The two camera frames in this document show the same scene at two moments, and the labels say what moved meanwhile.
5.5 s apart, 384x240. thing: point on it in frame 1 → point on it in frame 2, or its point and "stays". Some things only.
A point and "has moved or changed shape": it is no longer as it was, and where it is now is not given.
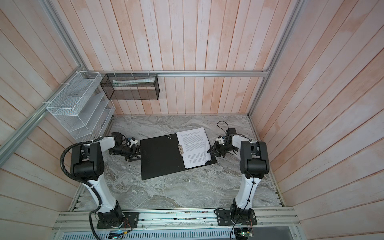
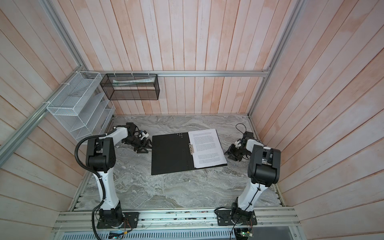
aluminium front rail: (204, 221) stays
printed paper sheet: (196, 147) has moved or changed shape
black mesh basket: (131, 86) stays
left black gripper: (132, 154) → (144, 146)
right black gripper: (216, 149) → (230, 152)
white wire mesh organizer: (82, 107) stays
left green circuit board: (115, 234) stays
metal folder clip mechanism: (180, 148) → (191, 148)
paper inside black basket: (133, 81) stays
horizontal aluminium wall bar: (176, 72) stays
